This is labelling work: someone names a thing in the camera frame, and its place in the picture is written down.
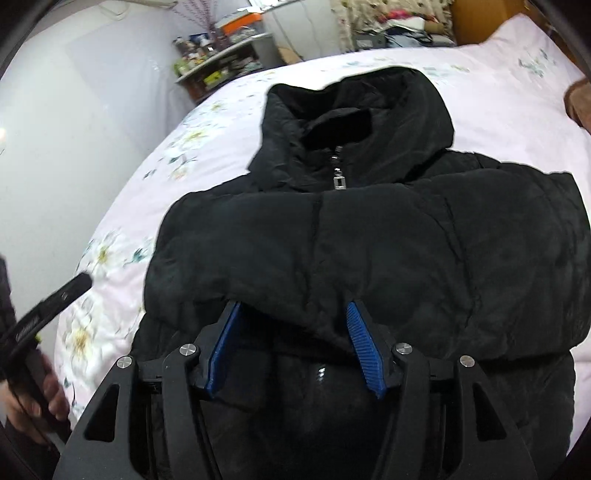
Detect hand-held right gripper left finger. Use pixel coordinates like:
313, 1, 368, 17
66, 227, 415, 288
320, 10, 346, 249
53, 301, 259, 480

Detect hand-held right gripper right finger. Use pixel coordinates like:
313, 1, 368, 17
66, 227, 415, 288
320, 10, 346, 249
345, 301, 539, 480

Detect black padded hooded jacket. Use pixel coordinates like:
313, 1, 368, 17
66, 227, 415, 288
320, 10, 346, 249
130, 67, 580, 480

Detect pile of folded clothes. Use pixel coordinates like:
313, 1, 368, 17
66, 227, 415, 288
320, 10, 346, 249
355, 16, 457, 49

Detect person's left hand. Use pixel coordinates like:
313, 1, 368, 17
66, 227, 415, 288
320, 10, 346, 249
0, 353, 71, 445

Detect pink floral bed sheet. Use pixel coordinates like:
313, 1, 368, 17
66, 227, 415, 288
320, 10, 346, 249
53, 14, 591, 435

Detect cluttered wooden shelf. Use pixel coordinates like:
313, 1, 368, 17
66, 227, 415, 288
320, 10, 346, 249
173, 32, 275, 101

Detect orange storage box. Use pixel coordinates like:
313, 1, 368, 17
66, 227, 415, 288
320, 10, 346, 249
216, 13, 267, 37

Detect brown plush blanket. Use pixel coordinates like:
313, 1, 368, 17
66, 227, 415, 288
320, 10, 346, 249
565, 79, 591, 131

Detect white appliance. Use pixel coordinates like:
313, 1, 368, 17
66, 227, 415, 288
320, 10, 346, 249
269, 0, 345, 62

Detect floral patterned curtain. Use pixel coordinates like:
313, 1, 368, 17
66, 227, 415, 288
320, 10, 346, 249
339, 0, 455, 51

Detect pink flower branches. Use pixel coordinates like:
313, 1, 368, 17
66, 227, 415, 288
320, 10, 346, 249
184, 0, 225, 40

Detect wooden headboard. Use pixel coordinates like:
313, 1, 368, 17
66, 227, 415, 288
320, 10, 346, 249
450, 0, 557, 46

